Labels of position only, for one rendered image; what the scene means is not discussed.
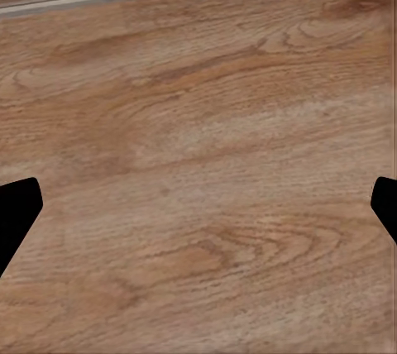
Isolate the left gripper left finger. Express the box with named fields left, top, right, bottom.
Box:
left=0, top=177, right=43, bottom=277

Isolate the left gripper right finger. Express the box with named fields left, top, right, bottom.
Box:
left=371, top=176, right=397, bottom=243

